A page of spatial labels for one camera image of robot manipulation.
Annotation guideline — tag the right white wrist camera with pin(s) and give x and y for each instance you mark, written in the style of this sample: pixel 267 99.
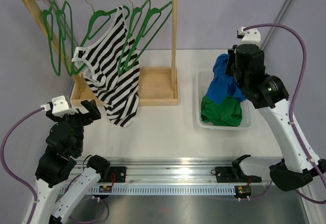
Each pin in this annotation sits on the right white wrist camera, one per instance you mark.
pixel 251 36

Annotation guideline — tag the wooden clothes rack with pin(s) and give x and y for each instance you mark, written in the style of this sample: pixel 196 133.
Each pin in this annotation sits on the wooden clothes rack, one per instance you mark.
pixel 158 86

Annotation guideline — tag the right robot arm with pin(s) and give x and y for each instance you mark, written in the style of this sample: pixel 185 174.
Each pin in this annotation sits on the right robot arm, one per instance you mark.
pixel 299 164

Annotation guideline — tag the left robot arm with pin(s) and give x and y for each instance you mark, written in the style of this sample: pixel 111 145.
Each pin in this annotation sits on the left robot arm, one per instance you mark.
pixel 64 146

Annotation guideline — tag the green tank top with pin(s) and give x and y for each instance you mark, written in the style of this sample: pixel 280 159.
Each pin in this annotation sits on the green tank top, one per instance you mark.
pixel 227 113

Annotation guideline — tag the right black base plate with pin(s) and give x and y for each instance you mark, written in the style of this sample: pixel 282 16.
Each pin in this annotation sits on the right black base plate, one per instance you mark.
pixel 224 174

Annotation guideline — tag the aluminium mounting rail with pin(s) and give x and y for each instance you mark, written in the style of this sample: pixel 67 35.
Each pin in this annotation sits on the aluminium mounting rail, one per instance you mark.
pixel 170 171

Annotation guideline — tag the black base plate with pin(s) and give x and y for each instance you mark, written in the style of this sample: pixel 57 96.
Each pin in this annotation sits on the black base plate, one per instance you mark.
pixel 224 174
pixel 116 174

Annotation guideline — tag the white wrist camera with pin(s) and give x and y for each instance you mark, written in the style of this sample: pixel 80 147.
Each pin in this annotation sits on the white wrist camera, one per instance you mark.
pixel 60 106
pixel 251 36

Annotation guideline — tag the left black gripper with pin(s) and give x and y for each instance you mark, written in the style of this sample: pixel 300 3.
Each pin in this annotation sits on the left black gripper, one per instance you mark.
pixel 93 113

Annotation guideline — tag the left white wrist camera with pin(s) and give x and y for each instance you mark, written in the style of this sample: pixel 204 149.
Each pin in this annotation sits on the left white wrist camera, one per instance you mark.
pixel 60 106

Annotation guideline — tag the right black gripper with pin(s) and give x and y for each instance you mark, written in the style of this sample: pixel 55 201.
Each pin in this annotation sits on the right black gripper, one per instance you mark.
pixel 228 71

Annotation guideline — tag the white slotted cable duct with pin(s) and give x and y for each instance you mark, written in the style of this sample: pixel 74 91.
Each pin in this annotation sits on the white slotted cable duct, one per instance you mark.
pixel 163 190

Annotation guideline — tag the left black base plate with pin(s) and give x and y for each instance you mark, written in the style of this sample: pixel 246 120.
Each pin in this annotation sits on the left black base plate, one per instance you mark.
pixel 116 174

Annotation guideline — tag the blue tank top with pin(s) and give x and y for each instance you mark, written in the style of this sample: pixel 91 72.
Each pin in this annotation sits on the blue tank top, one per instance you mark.
pixel 223 85

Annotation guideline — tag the black white striped tank top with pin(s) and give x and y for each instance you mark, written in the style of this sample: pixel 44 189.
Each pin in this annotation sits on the black white striped tank top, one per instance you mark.
pixel 111 69

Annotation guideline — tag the white plastic basket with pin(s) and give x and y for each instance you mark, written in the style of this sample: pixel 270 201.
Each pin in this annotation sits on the white plastic basket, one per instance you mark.
pixel 203 80

